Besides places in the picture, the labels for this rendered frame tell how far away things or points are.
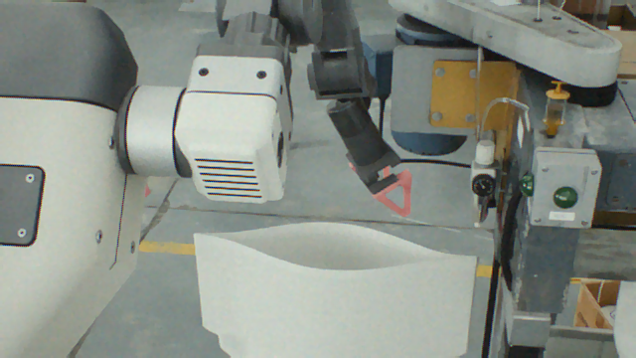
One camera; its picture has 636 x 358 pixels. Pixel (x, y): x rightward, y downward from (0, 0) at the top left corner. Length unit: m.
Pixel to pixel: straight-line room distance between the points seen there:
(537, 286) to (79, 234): 0.66
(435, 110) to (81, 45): 0.80
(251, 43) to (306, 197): 2.75
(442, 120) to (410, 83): 0.09
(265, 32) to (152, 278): 2.33
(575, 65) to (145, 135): 0.62
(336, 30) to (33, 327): 0.61
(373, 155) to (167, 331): 1.72
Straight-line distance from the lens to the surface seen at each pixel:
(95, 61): 0.79
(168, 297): 3.00
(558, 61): 1.17
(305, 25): 0.88
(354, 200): 3.52
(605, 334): 1.74
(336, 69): 1.18
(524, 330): 1.21
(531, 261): 1.15
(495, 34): 1.26
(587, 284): 2.76
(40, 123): 0.79
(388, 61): 1.44
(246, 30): 0.83
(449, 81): 1.43
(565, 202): 1.03
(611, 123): 1.14
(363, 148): 1.23
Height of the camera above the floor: 1.79
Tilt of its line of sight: 29 degrees down
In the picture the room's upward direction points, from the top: 1 degrees counter-clockwise
